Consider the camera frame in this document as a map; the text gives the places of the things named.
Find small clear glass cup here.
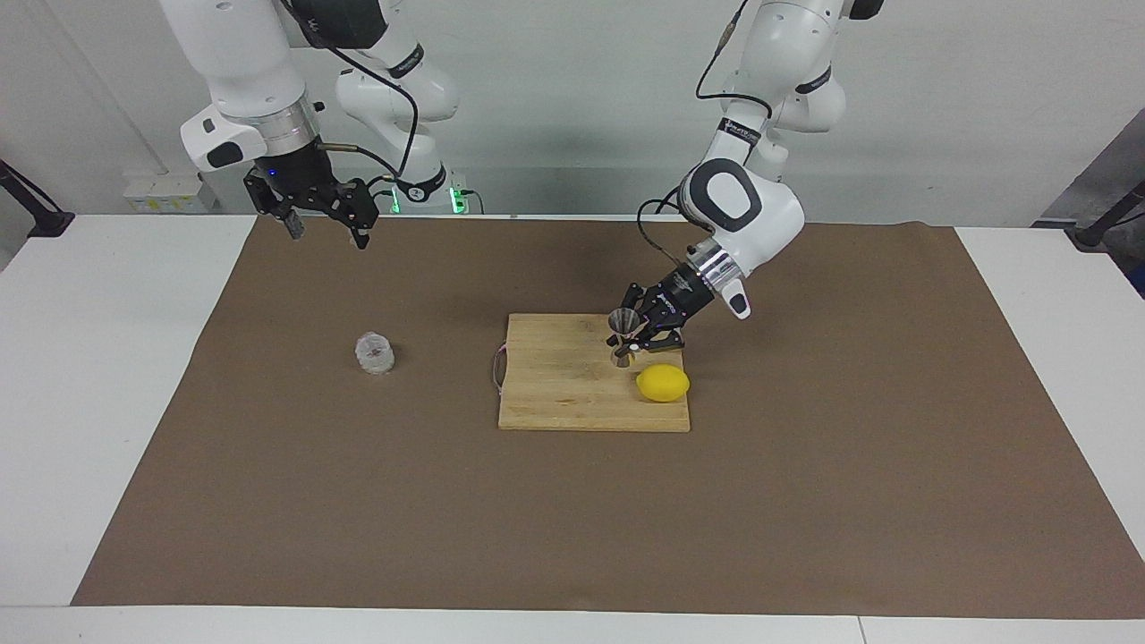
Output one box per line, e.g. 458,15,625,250
354,331,395,376

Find yellow lemon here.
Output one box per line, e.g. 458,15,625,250
636,364,691,403

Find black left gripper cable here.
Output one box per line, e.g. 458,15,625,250
637,0,772,269

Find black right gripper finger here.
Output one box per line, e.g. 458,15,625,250
332,177,379,250

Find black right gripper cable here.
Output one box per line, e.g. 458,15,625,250
282,0,420,180

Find steel double jigger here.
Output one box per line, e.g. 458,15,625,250
608,309,641,369

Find black right arm base cables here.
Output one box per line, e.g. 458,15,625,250
353,174,399,216

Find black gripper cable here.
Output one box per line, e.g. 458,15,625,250
637,0,772,269
282,0,420,180

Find black stand leg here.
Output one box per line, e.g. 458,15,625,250
1064,179,1145,251
0,159,75,239

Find brown paper table mat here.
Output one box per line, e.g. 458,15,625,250
72,215,1145,620

